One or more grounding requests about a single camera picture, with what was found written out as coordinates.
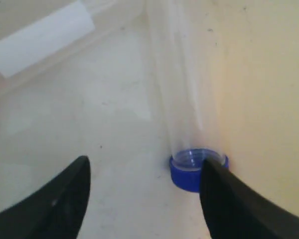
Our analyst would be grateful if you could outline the orange-capped clear tube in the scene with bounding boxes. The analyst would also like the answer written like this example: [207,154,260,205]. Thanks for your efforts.
[0,0,95,78]

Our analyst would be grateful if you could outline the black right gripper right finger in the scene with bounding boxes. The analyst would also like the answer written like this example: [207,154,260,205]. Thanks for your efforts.
[199,158,299,239]

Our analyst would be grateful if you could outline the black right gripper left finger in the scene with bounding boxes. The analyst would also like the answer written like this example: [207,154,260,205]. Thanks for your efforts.
[0,156,91,239]

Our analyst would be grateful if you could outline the blue-capped clear tube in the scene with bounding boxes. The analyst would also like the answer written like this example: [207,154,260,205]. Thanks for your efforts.
[146,0,228,193]

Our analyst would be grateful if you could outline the small cream plastic bin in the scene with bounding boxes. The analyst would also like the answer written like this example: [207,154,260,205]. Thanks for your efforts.
[0,0,299,239]

